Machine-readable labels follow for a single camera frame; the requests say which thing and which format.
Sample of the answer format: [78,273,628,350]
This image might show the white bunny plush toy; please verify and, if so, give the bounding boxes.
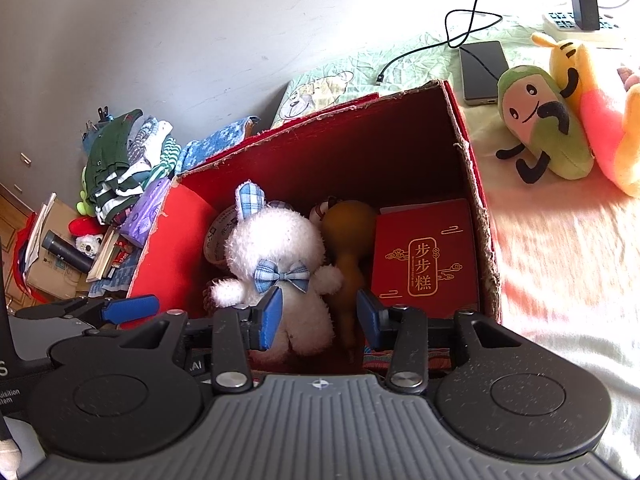
[210,181,343,370]

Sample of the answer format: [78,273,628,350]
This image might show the green avocado plush toy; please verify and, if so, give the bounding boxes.
[496,65,594,184]

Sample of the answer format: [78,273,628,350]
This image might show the yellow tiger plush toy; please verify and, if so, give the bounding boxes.
[530,32,639,197]

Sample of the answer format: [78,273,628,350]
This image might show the cardboard box on floor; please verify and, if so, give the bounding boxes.
[24,193,87,299]

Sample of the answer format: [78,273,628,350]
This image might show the small red gift box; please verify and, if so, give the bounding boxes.
[371,198,480,318]

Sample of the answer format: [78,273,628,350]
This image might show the small red white plush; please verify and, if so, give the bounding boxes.
[67,216,107,259]

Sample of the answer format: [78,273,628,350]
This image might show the purple packet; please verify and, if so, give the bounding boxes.
[119,177,170,248]

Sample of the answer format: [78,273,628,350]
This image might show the black cylinder bottle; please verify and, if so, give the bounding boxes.
[41,230,93,274]

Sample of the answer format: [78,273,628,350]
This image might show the tape roll in box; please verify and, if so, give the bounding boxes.
[203,206,238,269]

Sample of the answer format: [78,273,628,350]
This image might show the brown gourd toy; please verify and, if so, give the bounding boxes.
[320,200,378,368]

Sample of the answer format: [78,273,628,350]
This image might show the pile of folded clothes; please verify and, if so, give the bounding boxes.
[76,105,181,226]

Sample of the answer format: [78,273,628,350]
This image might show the blue white patterned cloth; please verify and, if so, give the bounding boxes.
[175,116,259,176]

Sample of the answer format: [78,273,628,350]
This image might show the cartoon print bed sheet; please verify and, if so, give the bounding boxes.
[272,20,639,478]

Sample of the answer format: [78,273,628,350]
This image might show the red cardboard box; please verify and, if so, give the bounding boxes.
[128,80,500,318]

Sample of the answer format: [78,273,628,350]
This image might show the black smartphone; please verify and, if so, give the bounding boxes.
[459,40,509,106]

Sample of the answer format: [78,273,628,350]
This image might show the white power strip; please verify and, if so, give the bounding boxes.
[541,8,626,44]

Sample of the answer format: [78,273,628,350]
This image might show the black charger adapter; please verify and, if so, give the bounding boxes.
[570,0,600,32]

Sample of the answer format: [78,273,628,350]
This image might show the black charging cable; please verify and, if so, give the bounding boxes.
[375,0,527,86]

